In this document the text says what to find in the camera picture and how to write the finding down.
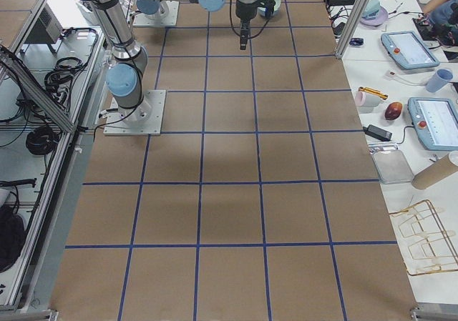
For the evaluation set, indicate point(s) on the gold wire rack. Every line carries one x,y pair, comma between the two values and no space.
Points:
426,244

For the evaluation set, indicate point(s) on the aluminium frame post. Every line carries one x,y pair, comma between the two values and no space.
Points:
350,27

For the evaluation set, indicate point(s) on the near teach pendant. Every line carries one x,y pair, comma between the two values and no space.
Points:
435,122

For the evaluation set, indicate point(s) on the blue bowl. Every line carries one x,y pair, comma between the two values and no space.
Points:
268,14

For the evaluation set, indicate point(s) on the cardboard tube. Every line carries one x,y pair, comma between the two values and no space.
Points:
441,169

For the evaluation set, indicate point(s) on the black power adapter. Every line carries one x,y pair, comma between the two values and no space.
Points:
377,133

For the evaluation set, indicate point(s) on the light blue cup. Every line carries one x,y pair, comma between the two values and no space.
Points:
440,78

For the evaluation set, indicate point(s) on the purple plate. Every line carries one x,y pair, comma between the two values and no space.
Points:
380,18

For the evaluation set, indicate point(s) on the red mango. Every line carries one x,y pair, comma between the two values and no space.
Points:
393,111

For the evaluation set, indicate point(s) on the teach pendant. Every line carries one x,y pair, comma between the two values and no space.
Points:
408,50
435,122

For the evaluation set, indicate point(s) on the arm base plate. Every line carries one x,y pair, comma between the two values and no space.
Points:
156,14
146,119

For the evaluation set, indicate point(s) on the far teach pendant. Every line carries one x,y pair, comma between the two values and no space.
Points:
408,50

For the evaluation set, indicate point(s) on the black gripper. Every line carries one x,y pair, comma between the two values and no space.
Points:
245,12

